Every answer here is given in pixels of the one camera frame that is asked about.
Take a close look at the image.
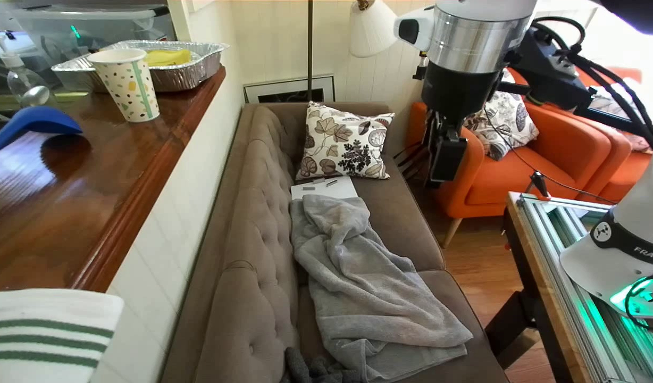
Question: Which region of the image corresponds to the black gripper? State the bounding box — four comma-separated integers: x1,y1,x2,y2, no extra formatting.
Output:
420,63,488,182

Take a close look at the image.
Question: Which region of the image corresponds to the grey fleece blanket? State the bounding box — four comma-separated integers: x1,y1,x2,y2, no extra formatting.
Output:
290,192,477,380

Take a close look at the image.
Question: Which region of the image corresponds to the floral armchair pillow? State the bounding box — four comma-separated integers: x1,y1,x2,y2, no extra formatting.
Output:
465,88,542,161

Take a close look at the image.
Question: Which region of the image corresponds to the small black clamp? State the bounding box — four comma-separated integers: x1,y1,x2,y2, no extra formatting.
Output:
527,168,554,200

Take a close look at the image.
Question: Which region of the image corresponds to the orange armchair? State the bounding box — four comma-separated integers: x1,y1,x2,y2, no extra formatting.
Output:
407,65,653,250

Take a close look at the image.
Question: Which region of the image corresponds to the floral throw pillow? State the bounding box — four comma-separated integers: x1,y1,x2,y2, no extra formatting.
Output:
294,100,398,182

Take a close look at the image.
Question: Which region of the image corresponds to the white flat board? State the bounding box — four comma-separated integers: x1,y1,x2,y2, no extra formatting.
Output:
290,174,361,203

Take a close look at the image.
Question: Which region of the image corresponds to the white lamp shade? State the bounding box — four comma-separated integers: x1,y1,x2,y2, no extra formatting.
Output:
348,0,407,59

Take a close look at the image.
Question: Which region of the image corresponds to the pink patterned cushion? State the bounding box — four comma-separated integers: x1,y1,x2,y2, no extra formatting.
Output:
586,83,653,152

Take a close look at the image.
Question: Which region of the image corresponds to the black lamp pole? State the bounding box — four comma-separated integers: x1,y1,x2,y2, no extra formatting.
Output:
306,0,317,103

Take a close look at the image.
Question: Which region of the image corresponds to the brown tufted sofa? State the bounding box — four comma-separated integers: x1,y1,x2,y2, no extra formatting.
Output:
157,100,514,383

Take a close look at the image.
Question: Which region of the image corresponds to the aluminium foil tray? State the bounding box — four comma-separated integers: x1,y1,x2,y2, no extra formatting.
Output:
49,37,228,94

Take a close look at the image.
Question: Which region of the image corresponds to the yellow sponge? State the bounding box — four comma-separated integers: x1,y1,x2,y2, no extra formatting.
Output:
143,46,197,67

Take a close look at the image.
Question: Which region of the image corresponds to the dotted paper cup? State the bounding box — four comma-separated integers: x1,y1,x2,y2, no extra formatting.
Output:
88,46,161,126

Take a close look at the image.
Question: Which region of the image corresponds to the wooden counter ledge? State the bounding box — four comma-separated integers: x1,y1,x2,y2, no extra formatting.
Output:
0,65,228,294

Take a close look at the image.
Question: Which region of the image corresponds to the blue plastic object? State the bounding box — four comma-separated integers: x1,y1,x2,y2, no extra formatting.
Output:
0,103,86,161

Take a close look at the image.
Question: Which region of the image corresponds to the clear spray bottle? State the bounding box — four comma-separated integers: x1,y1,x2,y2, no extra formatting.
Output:
0,30,54,109

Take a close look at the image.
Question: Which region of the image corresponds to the white green-striped towel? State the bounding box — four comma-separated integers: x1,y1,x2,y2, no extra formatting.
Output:
0,286,126,383

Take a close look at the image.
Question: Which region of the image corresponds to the aluminium frame robot table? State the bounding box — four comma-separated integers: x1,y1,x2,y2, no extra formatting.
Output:
484,188,653,383

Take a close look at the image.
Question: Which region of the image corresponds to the white picture frame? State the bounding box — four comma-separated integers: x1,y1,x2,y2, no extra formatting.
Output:
243,71,338,105

